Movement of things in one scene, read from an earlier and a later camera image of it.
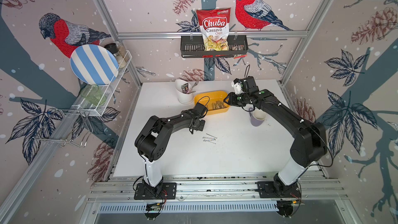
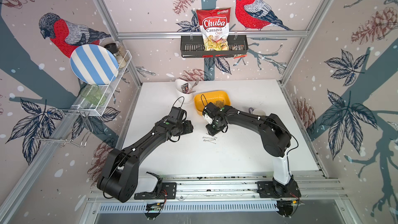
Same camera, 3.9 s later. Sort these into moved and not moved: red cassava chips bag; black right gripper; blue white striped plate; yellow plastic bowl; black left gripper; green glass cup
Moved: black right gripper; black left gripper
Not moved: green glass cup; blue white striped plate; yellow plastic bowl; red cassava chips bag
